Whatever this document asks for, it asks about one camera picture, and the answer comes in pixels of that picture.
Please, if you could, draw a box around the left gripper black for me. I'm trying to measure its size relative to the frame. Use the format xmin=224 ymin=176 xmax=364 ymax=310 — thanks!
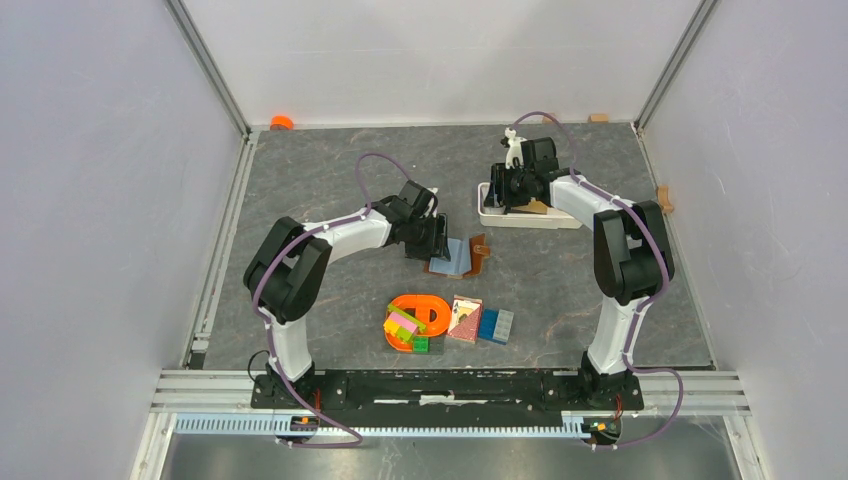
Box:
xmin=405 ymin=212 xmax=451 ymax=263

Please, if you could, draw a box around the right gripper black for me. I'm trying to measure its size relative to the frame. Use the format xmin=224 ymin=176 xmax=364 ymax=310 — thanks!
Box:
xmin=483 ymin=163 xmax=533 ymax=209

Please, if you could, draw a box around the white plastic tray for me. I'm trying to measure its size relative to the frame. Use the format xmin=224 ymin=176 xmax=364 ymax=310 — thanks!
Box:
xmin=477 ymin=182 xmax=582 ymax=230

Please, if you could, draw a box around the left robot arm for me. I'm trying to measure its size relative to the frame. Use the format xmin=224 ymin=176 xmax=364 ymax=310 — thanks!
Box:
xmin=243 ymin=180 xmax=451 ymax=408

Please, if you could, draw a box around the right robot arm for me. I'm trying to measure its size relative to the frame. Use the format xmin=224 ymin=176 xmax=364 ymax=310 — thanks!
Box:
xmin=483 ymin=129 xmax=674 ymax=408

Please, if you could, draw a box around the playing card box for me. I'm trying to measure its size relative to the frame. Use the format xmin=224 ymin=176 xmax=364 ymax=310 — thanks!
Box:
xmin=446 ymin=295 xmax=483 ymax=344

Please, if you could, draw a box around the orange plastic loop toy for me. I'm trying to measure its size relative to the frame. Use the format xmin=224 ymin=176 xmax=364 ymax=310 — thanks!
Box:
xmin=383 ymin=294 xmax=451 ymax=355

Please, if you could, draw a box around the pink yellow brick stack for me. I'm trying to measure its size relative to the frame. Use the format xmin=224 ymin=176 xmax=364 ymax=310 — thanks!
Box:
xmin=383 ymin=304 xmax=426 ymax=344

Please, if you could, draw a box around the blue building brick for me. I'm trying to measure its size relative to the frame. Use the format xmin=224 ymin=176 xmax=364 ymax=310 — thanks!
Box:
xmin=477 ymin=309 xmax=498 ymax=341

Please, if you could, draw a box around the dark grey building brick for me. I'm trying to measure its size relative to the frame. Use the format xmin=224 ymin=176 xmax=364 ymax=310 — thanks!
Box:
xmin=428 ymin=336 xmax=445 ymax=355

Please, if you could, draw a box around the green building brick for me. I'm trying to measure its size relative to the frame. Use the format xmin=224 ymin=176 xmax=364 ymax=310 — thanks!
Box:
xmin=411 ymin=336 xmax=430 ymax=354

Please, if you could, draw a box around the wooden curved piece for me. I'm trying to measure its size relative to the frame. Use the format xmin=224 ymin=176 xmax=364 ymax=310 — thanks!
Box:
xmin=656 ymin=185 xmax=675 ymax=215

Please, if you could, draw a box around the orange round cap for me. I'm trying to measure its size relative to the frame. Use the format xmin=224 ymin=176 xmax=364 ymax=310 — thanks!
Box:
xmin=269 ymin=115 xmax=294 ymax=130

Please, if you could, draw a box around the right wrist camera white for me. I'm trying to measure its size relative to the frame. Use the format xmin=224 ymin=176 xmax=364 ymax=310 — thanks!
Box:
xmin=501 ymin=127 xmax=526 ymax=169

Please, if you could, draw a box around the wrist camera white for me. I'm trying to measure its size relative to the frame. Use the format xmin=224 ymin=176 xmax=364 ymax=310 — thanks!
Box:
xmin=501 ymin=127 xmax=526 ymax=169
xmin=426 ymin=187 xmax=438 ymax=216

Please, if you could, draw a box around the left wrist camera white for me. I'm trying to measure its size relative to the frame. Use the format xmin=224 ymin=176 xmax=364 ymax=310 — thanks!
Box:
xmin=426 ymin=187 xmax=438 ymax=216

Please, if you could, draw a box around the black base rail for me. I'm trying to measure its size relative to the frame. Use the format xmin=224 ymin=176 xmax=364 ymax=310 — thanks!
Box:
xmin=250 ymin=368 xmax=644 ymax=429

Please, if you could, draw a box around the white cable comb strip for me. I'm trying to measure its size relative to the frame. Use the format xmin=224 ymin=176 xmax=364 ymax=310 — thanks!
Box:
xmin=174 ymin=413 xmax=590 ymax=440

